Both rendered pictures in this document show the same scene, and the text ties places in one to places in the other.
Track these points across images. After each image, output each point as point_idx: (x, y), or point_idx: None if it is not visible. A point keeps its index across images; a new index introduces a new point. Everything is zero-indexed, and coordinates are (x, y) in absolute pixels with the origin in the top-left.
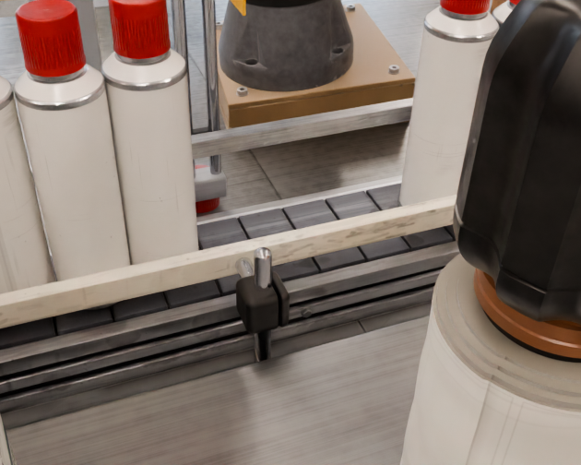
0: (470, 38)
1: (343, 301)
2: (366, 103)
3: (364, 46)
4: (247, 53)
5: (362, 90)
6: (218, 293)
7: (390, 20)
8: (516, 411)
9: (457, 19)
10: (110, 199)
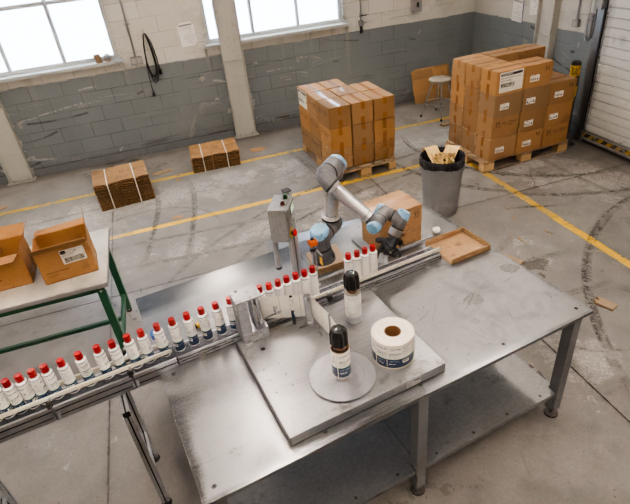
0: (349, 262)
1: (339, 297)
2: (339, 265)
3: (337, 254)
4: (317, 260)
5: (338, 263)
6: (323, 298)
7: (342, 242)
8: (349, 297)
9: (347, 260)
10: (310, 288)
